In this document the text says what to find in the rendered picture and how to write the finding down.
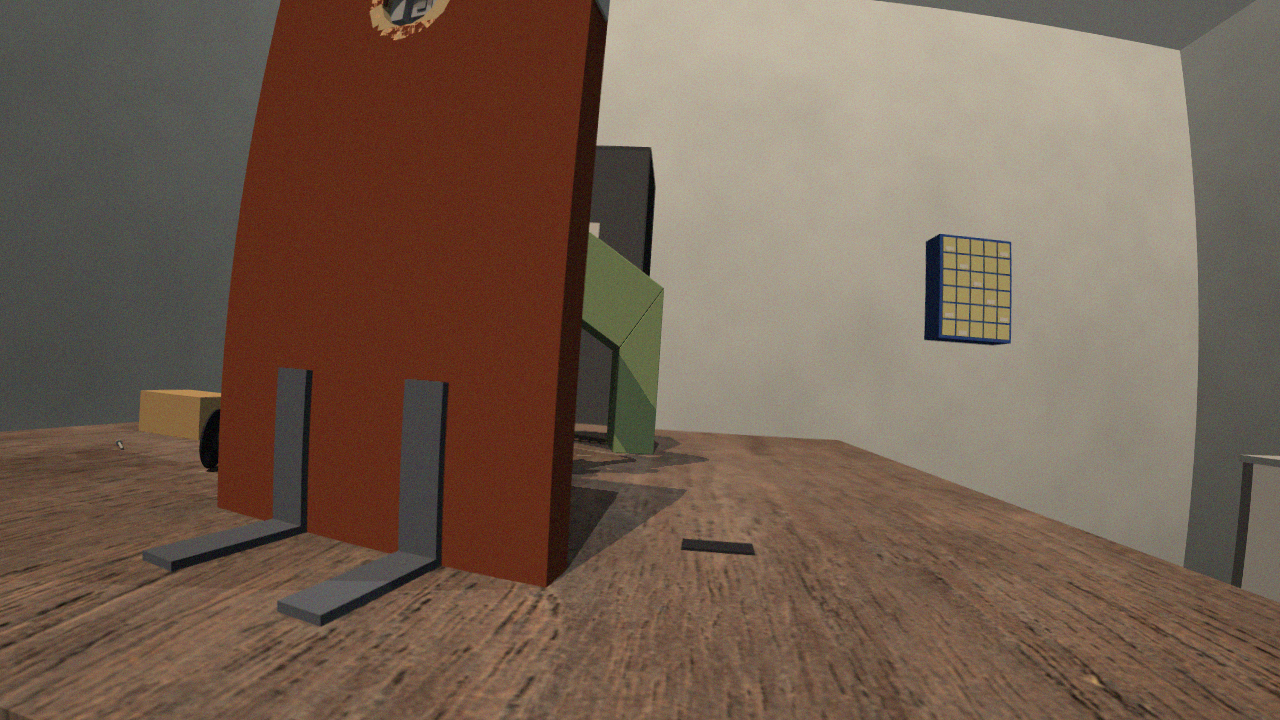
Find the dark grey flat bar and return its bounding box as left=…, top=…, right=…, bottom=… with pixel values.
left=681, top=539, right=755, bottom=555

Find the tan cardboard box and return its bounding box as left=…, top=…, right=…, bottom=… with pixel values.
left=140, top=389, right=221, bottom=439

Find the reddish-brown door slab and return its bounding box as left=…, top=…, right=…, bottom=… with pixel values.
left=218, top=0, right=608, bottom=587

